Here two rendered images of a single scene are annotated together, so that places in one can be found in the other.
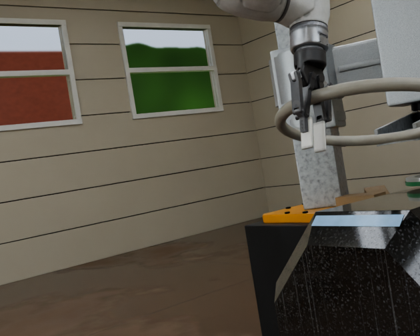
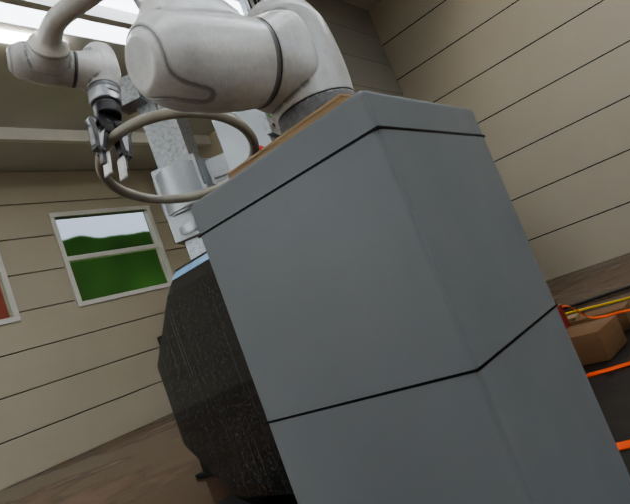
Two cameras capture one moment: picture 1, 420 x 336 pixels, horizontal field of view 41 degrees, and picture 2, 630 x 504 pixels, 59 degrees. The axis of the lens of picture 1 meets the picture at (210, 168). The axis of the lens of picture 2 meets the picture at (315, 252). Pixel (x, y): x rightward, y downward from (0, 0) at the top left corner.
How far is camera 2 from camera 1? 0.67 m
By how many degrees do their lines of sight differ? 16
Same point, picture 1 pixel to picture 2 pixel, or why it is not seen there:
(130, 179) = (84, 370)
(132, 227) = (94, 420)
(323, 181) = not seen: hidden behind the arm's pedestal
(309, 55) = (102, 105)
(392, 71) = (231, 151)
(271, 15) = (63, 78)
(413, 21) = not seen: hidden behind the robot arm
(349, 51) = (219, 160)
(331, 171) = not seen: hidden behind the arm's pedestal
